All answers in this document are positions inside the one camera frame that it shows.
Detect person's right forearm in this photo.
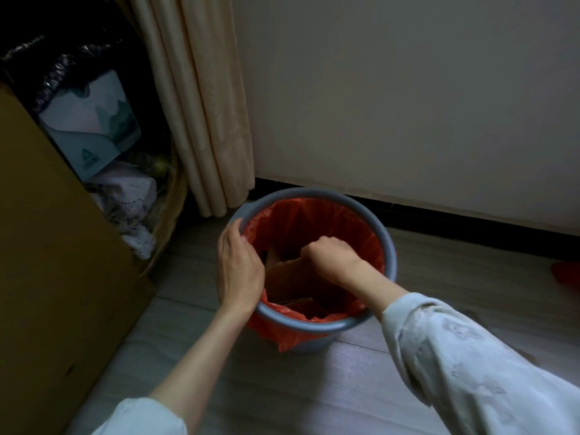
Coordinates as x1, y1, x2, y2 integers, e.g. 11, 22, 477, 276
344, 262, 411, 322

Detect person's left forearm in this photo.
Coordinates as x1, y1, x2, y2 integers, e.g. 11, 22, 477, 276
148, 308, 250, 431

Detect person's left hand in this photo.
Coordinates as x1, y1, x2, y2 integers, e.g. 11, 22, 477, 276
216, 217, 266, 318

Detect beige wooden cabinet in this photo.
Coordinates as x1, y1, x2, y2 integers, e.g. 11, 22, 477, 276
0, 83, 157, 435

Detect grey bin with red liner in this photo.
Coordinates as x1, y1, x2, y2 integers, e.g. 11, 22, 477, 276
225, 187, 399, 354

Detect person's white left sleeve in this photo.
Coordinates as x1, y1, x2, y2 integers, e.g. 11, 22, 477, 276
92, 397, 189, 435

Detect person's right hand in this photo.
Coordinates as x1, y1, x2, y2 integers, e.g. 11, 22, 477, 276
300, 236, 363, 286

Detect black plastic bag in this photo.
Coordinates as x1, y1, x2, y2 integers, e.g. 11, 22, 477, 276
0, 36, 118, 114

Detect striped brown curtain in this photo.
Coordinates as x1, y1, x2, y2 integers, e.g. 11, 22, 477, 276
129, 0, 257, 218

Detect long bent cardboard piece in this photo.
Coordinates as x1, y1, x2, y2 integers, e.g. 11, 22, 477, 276
265, 256, 318, 304

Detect torn cardboard pieces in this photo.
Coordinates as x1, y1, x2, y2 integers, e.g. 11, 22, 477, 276
260, 246, 359, 321

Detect red plastic stool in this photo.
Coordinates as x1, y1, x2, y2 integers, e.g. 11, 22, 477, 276
550, 261, 580, 286

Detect white teal printed box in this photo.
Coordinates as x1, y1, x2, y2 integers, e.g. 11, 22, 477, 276
38, 69, 143, 182

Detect person's printed right sleeve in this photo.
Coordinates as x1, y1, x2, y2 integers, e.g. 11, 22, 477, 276
380, 292, 580, 435

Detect white crumpled plastic bag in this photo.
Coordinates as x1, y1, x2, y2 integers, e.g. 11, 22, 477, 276
88, 160, 160, 261

